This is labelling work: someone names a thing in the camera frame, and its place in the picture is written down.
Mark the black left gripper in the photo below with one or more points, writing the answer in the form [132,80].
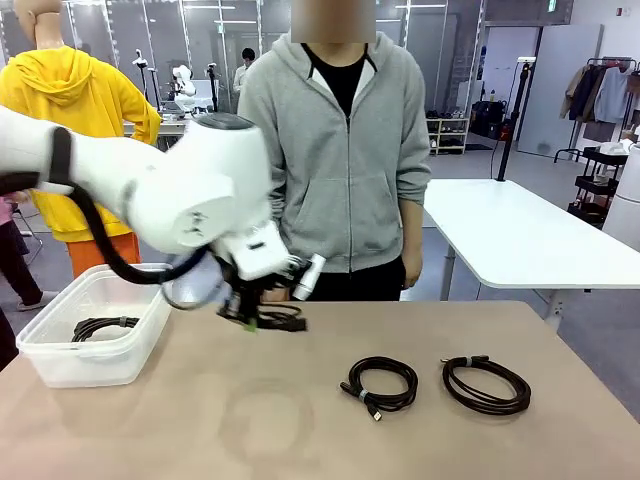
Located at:
[242,300]

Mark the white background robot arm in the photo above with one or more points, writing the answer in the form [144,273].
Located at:
[187,90]

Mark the person's left forearm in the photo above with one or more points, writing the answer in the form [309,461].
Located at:
[412,230]

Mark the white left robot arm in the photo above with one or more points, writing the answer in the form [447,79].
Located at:
[175,190]

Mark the person's left hand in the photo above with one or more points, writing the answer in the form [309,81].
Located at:
[412,270]

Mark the black trousers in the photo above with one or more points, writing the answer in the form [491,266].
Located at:
[360,285]

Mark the translucent plastic storage container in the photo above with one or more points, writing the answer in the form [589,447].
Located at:
[100,370]

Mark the grey zip hoodie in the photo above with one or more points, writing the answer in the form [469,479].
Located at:
[340,190]

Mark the orange shorts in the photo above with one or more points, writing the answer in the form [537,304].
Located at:
[80,255]

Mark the black tripod stand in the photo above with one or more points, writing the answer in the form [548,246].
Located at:
[214,90]
[140,60]

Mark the bystander in dark trousers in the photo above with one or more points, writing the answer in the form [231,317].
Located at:
[20,260]

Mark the black-haired background person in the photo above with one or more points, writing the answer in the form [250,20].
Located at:
[245,70]

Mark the black T-shirt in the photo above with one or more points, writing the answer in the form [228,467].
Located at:
[340,75]

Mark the pale wooden shoe rack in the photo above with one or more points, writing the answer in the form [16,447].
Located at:
[450,133]

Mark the white table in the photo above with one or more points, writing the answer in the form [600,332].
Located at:
[525,235]

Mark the yellow hoodie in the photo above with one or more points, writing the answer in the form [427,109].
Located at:
[75,85]

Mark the black bags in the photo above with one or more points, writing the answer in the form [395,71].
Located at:
[487,120]

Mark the person's head and neck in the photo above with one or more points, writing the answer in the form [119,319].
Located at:
[332,20]

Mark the black pole with white top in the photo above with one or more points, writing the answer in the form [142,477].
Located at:
[518,100]

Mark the beige mannequin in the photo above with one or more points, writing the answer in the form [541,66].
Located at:
[45,25]

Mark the black trolley cart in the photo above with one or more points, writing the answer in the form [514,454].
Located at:
[595,181]

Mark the brown hanging coat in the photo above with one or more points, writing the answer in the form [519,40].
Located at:
[575,92]

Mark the navy hanging jacket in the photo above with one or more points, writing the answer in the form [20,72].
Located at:
[585,100]

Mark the light blue hanging shirt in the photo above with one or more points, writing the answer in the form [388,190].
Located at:
[612,97]

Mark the black clothes rack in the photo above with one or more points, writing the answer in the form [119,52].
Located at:
[607,60]

